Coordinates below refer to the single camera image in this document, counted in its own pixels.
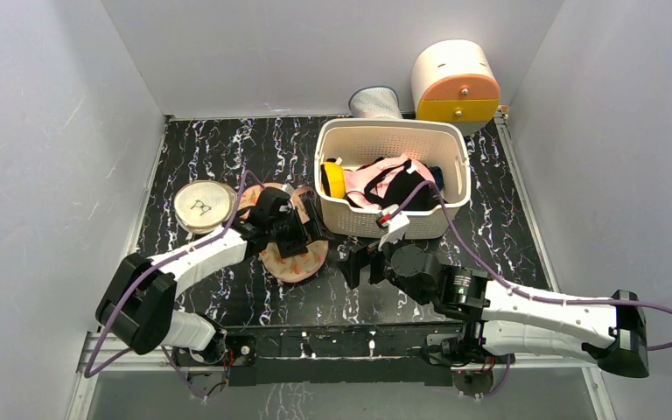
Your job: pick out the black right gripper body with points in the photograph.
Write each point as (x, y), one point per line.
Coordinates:
(361, 262)

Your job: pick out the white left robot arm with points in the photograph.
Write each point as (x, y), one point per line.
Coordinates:
(138, 306)

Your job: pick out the cream perforated plastic basket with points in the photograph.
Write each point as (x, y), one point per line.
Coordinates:
(355, 142)

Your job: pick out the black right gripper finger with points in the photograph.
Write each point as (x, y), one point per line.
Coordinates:
(351, 267)
(363, 251)

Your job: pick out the dark blue garment in basket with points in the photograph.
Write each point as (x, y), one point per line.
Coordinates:
(438, 177)

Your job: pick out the black bra in basket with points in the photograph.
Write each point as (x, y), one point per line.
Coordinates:
(386, 184)

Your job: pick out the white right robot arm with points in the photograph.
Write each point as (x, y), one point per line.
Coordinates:
(500, 320)

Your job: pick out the orange floral bra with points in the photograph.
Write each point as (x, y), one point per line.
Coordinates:
(292, 269)

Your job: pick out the yellow garment in basket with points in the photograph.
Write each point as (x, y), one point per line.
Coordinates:
(332, 179)

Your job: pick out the cream orange drawer box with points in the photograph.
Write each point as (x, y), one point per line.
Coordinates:
(452, 82)

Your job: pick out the round beige mesh laundry bag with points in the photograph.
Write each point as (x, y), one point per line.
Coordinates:
(203, 205)

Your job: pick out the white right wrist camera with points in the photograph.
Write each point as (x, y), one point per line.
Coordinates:
(394, 226)

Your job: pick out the pink bra in basket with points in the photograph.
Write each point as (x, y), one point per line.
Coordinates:
(351, 176)

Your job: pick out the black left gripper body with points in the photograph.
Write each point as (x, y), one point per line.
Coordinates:
(289, 227)

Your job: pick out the white mesh cylinder bag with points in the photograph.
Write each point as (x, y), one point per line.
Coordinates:
(380, 102)

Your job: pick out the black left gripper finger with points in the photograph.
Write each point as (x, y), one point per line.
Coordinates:
(317, 231)
(292, 246)

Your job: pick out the aluminium front frame rail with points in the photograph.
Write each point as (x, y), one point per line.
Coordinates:
(252, 347)

